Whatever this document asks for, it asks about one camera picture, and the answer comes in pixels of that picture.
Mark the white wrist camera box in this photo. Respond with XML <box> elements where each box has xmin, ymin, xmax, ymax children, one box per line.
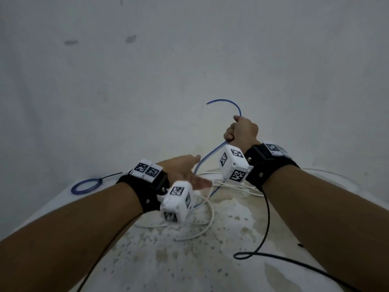
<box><xmin>160</xmin><ymin>181</ymin><xmax>195</xmax><ymax>224</ymax></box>
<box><xmin>218</xmin><ymin>144</ymin><xmax>254</xmax><ymax>183</ymax></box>

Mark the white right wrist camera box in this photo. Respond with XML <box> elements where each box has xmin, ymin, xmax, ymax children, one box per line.
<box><xmin>218</xmin><ymin>144</ymin><xmax>254</xmax><ymax>183</ymax></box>

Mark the white left wrist marker tag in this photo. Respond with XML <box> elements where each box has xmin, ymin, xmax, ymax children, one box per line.
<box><xmin>129</xmin><ymin>159</ymin><xmax>164</xmax><ymax>182</ymax></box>

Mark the black left wrist strap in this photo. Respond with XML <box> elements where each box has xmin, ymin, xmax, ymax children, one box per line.
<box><xmin>116</xmin><ymin>170</ymin><xmax>170</xmax><ymax>214</ymax></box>

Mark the long blue cable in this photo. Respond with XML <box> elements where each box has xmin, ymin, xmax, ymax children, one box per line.
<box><xmin>193</xmin><ymin>99</ymin><xmax>242</xmax><ymax>209</ymax></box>

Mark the black right wrist strap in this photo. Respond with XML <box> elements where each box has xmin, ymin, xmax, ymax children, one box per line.
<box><xmin>244</xmin><ymin>144</ymin><xmax>300</xmax><ymax>192</ymax></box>

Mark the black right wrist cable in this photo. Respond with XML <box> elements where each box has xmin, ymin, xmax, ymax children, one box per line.
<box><xmin>233</xmin><ymin>189</ymin><xmax>363</xmax><ymax>292</ymax></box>

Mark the thin white cable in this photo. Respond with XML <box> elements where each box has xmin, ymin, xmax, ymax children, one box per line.
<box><xmin>199</xmin><ymin>168</ymin><xmax>360</xmax><ymax>199</ymax></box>

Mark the person's left forearm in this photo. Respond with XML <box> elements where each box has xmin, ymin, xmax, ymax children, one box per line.
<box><xmin>0</xmin><ymin>182</ymin><xmax>144</xmax><ymax>292</ymax></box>

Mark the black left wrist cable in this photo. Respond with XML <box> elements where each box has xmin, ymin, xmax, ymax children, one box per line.
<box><xmin>75</xmin><ymin>216</ymin><xmax>137</xmax><ymax>292</ymax></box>

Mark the black wrist strap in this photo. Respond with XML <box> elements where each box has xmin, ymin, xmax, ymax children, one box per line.
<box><xmin>116</xmin><ymin>170</ymin><xmax>170</xmax><ymax>214</ymax></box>
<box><xmin>244</xmin><ymin>144</ymin><xmax>300</xmax><ymax>192</ymax></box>

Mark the person's left hand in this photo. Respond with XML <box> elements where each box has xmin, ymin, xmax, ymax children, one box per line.
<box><xmin>156</xmin><ymin>155</ymin><xmax>213</xmax><ymax>191</ymax></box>

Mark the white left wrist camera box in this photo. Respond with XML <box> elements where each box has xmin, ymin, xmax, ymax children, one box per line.
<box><xmin>160</xmin><ymin>181</ymin><xmax>195</xmax><ymax>224</ymax></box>

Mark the person's right hand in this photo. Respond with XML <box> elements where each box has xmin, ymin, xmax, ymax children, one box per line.
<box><xmin>224</xmin><ymin>115</ymin><xmax>261</xmax><ymax>151</ymax></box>

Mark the person's right forearm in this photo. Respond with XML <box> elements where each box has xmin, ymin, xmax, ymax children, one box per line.
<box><xmin>262</xmin><ymin>165</ymin><xmax>389</xmax><ymax>292</ymax></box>

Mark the white wrist marker tag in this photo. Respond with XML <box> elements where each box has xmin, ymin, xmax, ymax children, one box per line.
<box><xmin>129</xmin><ymin>159</ymin><xmax>164</xmax><ymax>182</ymax></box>
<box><xmin>263</xmin><ymin>141</ymin><xmax>293</xmax><ymax>159</ymax></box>

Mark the black zip tie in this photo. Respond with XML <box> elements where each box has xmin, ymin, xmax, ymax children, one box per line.
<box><xmin>97</xmin><ymin>172</ymin><xmax>123</xmax><ymax>181</ymax></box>

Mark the white right wrist marker tag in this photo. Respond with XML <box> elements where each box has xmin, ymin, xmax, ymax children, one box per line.
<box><xmin>263</xmin><ymin>141</ymin><xmax>293</xmax><ymax>159</ymax></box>

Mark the coiled blue cable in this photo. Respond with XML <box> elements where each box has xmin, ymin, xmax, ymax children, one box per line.
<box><xmin>71</xmin><ymin>178</ymin><xmax>104</xmax><ymax>195</ymax></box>

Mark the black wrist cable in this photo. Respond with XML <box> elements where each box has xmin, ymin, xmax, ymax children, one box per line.
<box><xmin>75</xmin><ymin>216</ymin><xmax>137</xmax><ymax>292</ymax></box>
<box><xmin>233</xmin><ymin>189</ymin><xmax>363</xmax><ymax>292</ymax></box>

